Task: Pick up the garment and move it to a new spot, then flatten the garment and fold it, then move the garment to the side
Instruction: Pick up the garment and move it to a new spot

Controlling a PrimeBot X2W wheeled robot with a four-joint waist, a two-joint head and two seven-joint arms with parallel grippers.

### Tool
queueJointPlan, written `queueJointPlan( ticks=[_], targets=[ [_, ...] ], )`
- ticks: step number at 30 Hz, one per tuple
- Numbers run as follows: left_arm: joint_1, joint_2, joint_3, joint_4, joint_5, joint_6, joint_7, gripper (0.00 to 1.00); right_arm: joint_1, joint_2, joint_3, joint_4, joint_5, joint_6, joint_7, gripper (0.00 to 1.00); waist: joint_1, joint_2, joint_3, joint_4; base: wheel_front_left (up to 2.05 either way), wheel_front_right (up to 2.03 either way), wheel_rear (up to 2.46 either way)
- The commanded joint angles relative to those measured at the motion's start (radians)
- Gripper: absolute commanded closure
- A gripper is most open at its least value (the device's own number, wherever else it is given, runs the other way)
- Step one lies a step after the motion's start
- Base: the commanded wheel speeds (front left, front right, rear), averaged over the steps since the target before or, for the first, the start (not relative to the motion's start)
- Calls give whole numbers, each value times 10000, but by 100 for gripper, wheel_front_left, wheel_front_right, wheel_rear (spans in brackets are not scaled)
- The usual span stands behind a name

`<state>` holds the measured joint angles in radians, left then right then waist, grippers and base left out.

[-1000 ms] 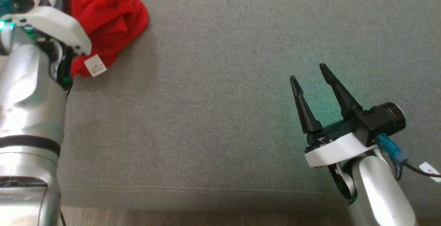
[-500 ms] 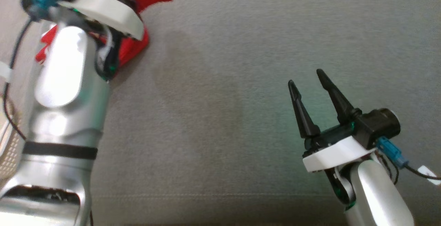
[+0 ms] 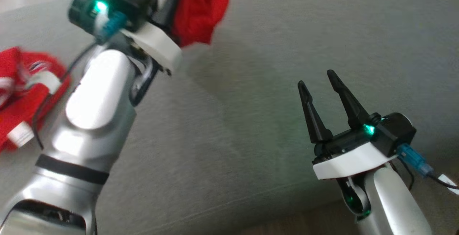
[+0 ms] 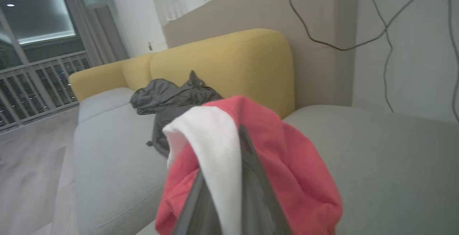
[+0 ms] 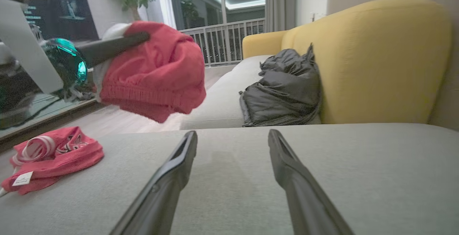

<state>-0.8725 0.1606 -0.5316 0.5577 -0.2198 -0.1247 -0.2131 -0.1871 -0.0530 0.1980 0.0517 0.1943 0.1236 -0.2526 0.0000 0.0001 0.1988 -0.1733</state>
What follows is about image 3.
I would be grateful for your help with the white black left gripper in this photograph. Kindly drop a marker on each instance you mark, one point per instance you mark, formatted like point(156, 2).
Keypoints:
point(157, 47)

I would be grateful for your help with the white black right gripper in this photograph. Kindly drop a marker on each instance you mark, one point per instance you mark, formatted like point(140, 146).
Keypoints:
point(344, 163)

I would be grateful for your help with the red jersey with white panel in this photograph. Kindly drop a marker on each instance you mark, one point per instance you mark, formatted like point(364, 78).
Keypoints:
point(204, 9)

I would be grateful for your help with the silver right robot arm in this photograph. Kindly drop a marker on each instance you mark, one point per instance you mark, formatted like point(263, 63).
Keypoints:
point(394, 206)

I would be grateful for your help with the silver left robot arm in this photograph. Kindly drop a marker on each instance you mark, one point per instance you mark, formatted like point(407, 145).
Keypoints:
point(96, 95)

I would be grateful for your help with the red garment with white trim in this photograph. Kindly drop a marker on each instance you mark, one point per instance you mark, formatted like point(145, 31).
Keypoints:
point(21, 106)

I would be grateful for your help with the grey fabric sofa seat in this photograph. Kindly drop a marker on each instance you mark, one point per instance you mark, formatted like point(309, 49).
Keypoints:
point(251, 120)

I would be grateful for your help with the black left wrist actuator cylinder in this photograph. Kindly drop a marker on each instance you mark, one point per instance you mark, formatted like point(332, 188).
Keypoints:
point(80, 11)

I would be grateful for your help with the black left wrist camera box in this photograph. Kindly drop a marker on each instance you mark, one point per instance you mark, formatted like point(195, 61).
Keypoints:
point(131, 2)

